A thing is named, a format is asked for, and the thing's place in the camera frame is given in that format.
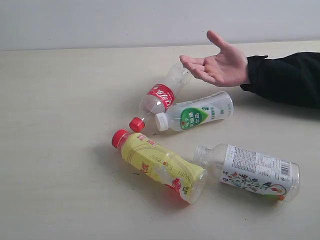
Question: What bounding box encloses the yellow-label red-cap bottle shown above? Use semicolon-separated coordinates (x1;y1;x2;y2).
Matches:
111;129;208;204

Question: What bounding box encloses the open bare human hand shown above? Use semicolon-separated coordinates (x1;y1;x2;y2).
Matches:
179;30;250;87

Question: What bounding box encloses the white floral-label clear bottle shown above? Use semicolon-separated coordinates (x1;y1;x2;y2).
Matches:
191;143;301;202

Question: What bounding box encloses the black sleeved forearm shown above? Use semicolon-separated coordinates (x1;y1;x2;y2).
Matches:
240;52;320;109

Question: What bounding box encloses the clear red-label cola bottle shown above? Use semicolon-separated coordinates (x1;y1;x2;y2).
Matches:
129;62;191;132

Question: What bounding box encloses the green-label white-cap bottle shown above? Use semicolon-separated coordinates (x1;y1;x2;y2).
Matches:
154;91;234;132

